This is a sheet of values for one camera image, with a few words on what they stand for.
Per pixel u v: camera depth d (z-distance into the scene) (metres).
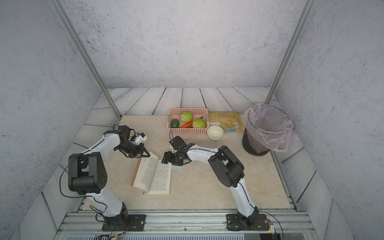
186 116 1.11
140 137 0.86
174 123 1.10
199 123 1.07
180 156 0.71
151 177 0.85
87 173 0.48
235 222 0.73
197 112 1.19
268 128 0.94
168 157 0.83
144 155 0.84
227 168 0.54
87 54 0.87
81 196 0.49
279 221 0.73
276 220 0.70
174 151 0.85
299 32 0.78
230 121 1.14
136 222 0.73
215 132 1.08
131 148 0.78
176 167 0.91
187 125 1.11
